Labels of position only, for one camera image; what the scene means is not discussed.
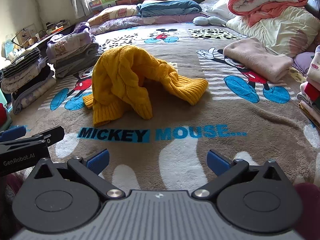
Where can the cream and red clothes stack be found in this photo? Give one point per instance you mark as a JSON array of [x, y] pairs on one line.
[[312, 92]]

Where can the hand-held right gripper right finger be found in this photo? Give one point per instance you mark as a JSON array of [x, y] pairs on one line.
[[217, 162]]

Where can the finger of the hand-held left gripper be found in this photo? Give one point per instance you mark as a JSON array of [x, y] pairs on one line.
[[51, 133], [13, 133]]

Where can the cartoon printed blanket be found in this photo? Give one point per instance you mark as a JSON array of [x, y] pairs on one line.
[[225, 120]]

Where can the purple floral pillow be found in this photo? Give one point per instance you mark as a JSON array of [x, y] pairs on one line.
[[140, 21]]

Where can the cluttered desk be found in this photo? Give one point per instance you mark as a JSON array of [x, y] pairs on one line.
[[37, 38]]

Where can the light blue plush toy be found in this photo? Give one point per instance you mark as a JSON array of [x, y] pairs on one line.
[[200, 20]]

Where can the folded blue quilt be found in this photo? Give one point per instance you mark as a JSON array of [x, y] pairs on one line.
[[170, 7]]

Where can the folded pink towel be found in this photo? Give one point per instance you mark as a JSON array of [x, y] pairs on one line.
[[257, 57]]

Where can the yellow cartoon pillow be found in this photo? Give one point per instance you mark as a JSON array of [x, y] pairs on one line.
[[112, 13]]

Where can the white pillow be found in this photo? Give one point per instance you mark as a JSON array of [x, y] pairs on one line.
[[217, 6]]

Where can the purple and grey clothes stack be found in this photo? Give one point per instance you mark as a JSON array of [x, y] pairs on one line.
[[72, 55]]

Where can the cream quilt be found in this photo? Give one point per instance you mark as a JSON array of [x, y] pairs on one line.
[[287, 32]]

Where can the striped topped clothes stack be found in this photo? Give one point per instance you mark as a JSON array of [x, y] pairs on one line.
[[27, 80]]

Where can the purple cushion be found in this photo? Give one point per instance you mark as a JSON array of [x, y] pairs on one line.
[[302, 63]]

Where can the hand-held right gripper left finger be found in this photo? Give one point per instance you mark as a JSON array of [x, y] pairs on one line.
[[98, 160]]

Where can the red cloth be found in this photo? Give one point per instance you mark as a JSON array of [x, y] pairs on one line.
[[3, 116]]

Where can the yellow knit sweater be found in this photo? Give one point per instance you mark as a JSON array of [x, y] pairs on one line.
[[117, 80]]

